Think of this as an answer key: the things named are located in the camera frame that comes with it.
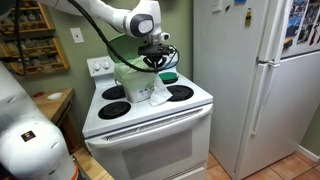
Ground green bin liner bag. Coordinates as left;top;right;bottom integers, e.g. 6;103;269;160
114;57;156;89

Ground green round burner cover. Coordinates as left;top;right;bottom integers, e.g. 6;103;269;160
159;72;178;84

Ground front left stove burner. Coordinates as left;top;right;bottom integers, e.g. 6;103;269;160
98;101;131;120

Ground upper wooden spice rack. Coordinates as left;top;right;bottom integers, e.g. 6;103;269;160
0;0;55;34

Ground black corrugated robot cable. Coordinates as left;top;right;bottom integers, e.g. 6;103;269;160
66;0;181;74

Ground wooden side table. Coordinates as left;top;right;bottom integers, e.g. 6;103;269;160
32;88;82;154

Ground stove burner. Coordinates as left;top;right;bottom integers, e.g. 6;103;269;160
98;101;131;120
167;85;194;102
102;85;125;100

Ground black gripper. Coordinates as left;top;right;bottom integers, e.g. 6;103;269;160
143;55;167;69

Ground small red lid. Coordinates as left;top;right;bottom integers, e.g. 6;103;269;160
32;92;45;98

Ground wooden spice rack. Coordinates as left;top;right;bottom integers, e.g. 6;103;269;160
0;0;55;34
0;37;69;75

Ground lower wooden spice rack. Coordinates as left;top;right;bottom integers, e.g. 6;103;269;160
0;37;69;75

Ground green bin lid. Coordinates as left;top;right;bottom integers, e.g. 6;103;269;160
109;34;146;61

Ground white paper towel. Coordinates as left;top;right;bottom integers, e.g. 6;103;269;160
149;76;172;106

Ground white compost bin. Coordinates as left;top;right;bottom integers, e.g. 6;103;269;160
115;79;154;103

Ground white wall light switch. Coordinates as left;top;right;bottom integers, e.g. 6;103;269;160
70;27;84;44

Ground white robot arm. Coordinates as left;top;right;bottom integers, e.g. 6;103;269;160
37;0;173;72

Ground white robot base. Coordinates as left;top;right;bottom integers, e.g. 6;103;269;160
0;64;79;180

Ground photos on fridge door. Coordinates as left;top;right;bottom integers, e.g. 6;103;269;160
283;0;320;53

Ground back left stove burner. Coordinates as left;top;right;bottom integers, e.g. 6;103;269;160
102;85;125;100

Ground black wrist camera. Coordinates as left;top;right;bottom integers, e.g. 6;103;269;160
138;45;173;56

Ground small white dish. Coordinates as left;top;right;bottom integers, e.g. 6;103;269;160
47;92;63;100

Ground white electric stove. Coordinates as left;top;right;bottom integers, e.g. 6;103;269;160
82;56;213;180

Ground white refrigerator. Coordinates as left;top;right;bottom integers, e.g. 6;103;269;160
193;0;320;180

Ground front right stove burner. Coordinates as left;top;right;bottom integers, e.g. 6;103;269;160
167;85;194;102

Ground yellow black fridge magnet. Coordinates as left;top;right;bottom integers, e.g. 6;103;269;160
245;8;252;28

